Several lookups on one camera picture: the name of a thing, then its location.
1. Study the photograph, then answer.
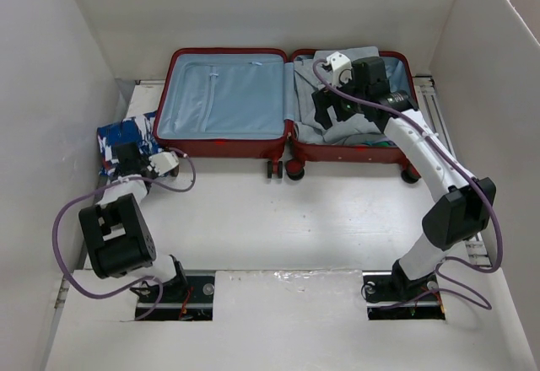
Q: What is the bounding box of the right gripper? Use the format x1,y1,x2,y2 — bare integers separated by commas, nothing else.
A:
312,69,368,129

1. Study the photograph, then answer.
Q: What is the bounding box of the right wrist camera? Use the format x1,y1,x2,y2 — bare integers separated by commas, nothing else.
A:
325,51,352,88

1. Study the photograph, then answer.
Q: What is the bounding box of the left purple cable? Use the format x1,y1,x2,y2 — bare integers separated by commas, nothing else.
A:
51,148,197,320

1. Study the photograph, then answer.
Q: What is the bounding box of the blue white patterned garment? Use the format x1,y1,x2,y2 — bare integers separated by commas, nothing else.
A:
96,111,163,177

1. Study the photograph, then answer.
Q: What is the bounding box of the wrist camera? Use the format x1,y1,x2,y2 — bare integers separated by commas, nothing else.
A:
149,152,180,177
325,51,352,88

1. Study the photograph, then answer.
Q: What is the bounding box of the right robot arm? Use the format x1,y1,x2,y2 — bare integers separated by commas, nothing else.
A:
312,51,496,301

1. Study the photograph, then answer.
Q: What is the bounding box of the red suitcase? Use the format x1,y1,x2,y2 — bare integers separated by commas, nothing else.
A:
154,48,419,183

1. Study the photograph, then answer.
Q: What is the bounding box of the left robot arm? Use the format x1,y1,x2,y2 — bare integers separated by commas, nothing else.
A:
78,142,191,279

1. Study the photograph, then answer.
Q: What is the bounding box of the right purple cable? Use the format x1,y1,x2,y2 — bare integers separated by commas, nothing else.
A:
312,57,505,311

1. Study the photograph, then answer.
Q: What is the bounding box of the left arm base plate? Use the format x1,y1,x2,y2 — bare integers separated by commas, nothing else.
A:
133,272,215,322

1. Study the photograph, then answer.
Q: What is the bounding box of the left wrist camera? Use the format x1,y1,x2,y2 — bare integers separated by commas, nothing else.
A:
149,152,180,177

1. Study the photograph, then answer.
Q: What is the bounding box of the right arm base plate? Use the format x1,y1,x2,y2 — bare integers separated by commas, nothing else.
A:
360,271,446,320

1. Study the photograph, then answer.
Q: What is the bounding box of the purple cable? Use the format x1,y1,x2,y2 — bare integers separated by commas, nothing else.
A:
51,148,197,320
312,57,505,311

